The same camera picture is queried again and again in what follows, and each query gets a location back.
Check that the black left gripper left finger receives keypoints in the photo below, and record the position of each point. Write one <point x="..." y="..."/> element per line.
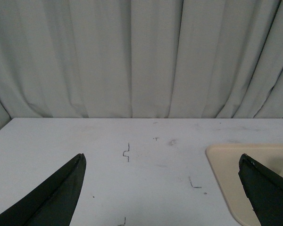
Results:
<point x="53" y="202"/>

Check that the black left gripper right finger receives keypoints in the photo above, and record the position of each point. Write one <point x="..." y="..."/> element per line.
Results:
<point x="264" y="189"/>

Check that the beige square plastic plate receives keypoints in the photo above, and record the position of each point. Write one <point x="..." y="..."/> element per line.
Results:
<point x="224" y="161"/>

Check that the grey-white curtain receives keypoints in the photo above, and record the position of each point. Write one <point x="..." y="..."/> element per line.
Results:
<point x="141" y="59"/>

